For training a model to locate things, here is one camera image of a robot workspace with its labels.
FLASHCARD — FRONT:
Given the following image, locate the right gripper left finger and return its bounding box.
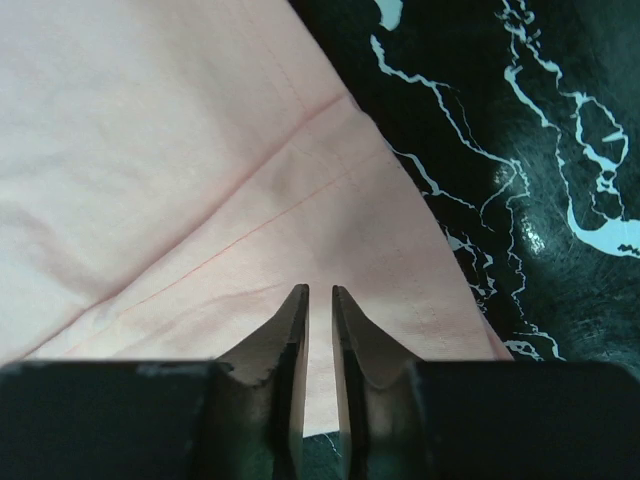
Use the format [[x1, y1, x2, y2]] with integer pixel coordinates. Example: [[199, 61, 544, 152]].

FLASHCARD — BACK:
[[1, 284, 309, 479]]

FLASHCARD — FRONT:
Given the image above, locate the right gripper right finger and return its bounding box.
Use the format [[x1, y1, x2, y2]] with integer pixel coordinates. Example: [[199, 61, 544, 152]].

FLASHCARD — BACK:
[[332, 286, 639, 479]]

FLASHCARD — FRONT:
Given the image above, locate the salmon pink t-shirt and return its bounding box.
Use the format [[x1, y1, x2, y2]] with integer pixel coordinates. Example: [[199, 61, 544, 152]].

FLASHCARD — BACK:
[[1, 1, 509, 435]]

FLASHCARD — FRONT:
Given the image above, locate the black marbled table mat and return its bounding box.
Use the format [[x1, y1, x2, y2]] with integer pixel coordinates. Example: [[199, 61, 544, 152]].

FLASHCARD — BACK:
[[287, 0, 640, 480]]

